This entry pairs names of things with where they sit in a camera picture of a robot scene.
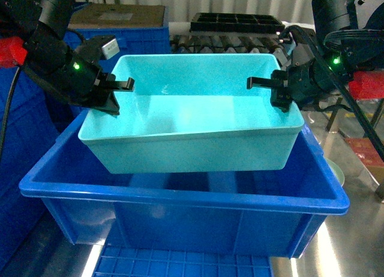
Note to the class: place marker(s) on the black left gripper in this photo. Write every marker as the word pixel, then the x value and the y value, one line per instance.
pixel 79 79

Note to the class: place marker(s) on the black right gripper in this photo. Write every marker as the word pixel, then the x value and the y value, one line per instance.
pixel 295 82

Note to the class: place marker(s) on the turquoise plastic bin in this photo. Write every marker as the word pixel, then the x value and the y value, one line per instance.
pixel 191 113

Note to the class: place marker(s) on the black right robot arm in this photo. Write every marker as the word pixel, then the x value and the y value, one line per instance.
pixel 347 48

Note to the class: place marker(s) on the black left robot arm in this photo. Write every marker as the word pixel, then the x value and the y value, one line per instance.
pixel 41 26

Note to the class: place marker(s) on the blue crate stack left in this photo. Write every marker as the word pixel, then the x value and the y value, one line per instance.
pixel 34 122

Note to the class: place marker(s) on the blue crate with cardboard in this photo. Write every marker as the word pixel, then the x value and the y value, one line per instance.
pixel 139 29

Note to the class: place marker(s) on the black compartment tray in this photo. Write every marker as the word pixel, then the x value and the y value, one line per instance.
pixel 234 22

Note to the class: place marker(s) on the expandable roller conveyor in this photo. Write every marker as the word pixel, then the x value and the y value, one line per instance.
pixel 214 43

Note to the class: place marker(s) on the pale green bowl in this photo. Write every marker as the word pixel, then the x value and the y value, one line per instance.
pixel 337 171

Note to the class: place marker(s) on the large blue open crate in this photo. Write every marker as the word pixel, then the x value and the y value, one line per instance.
pixel 266 213

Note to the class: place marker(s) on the red printed cardboard box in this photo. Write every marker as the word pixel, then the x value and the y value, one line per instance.
pixel 364 150

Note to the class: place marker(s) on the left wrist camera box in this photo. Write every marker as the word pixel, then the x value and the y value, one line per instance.
pixel 109 47

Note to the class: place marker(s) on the grey metal post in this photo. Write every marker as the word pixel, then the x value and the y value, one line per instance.
pixel 334 121

